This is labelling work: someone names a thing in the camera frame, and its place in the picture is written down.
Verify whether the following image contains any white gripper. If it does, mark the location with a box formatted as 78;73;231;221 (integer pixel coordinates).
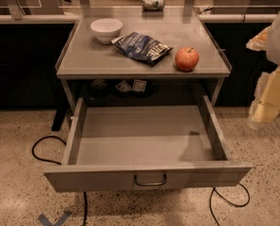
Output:
246;12;280;130

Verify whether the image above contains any red apple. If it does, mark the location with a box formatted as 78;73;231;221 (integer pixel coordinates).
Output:
175;47;199;72

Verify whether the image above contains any open grey top drawer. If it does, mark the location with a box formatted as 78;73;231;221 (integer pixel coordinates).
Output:
44;96;252;192

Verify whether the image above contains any dark blue chip bag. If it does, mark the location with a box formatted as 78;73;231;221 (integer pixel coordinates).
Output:
111;32;173;67

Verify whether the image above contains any white label tag right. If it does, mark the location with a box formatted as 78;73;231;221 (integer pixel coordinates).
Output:
132;79;146;92

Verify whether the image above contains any white label tag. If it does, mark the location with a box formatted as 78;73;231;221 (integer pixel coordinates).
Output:
132;79;146;92
116;80;131;93

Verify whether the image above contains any crumpled white green can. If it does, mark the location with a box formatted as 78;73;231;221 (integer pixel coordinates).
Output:
142;0;165;10

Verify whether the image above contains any white label tag left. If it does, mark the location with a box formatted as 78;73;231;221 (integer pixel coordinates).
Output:
116;80;131;93

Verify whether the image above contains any grey metal cabinet table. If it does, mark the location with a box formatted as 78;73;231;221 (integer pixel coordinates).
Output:
57;7;230;137

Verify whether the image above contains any white ceramic bowl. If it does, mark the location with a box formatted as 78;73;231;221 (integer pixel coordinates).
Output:
91;19;123;44

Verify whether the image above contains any blue tape floor marking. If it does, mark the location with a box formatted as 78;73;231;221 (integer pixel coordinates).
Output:
38;211;72;226

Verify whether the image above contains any black cable right floor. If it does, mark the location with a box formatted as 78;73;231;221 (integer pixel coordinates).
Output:
208;182;251;226

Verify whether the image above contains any black cable floor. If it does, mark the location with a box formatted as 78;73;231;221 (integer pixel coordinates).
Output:
208;182;251;226
31;135;89;226

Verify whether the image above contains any metal drawer handle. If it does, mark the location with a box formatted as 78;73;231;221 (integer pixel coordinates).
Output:
133;174;167;186

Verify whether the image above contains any black cable left floor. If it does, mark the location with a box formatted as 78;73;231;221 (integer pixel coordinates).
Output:
31;135;89;226

